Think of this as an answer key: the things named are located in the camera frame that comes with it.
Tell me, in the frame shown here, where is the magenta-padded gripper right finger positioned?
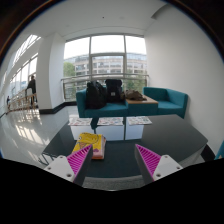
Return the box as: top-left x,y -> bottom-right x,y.
133,143 -> 184,186

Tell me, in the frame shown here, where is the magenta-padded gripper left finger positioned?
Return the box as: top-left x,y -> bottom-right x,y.
43,143 -> 95,187

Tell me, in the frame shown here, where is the printed paper sheet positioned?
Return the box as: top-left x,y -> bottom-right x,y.
67,116 -> 93,127
96,116 -> 125,127
127,115 -> 154,126

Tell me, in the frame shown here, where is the teal chair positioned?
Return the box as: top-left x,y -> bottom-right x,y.
214,139 -> 224,161

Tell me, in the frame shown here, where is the wooden sofa side table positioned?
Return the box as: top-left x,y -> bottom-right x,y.
125,95 -> 160,106

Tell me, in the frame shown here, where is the teal sofa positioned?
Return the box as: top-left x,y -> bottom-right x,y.
75,86 -> 190,120

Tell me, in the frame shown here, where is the brown jacket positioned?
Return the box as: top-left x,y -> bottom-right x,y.
124,88 -> 148,102

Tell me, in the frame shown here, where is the wooden railing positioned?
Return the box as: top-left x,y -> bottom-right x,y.
7,92 -> 39,113

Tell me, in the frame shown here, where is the large black backpack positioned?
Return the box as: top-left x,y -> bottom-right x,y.
85,80 -> 109,110

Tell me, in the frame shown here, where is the black backpack with grey patch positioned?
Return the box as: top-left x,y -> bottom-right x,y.
104,78 -> 126,104

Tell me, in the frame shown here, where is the metal window railing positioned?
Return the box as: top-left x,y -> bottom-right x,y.
60,73 -> 150,102

